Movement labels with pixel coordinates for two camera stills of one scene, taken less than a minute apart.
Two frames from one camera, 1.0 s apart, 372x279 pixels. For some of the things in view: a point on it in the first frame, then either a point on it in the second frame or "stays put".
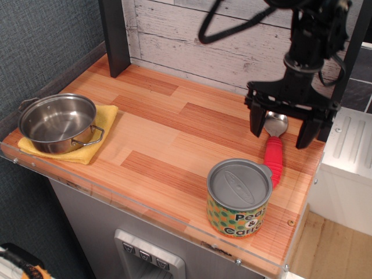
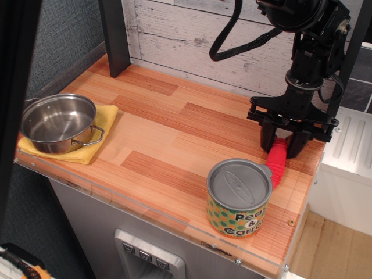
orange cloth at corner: (45, 274) stays put
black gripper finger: (257, 114) → (267, 134)
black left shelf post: (113, 22) stays put
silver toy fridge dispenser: (143, 259) stays put
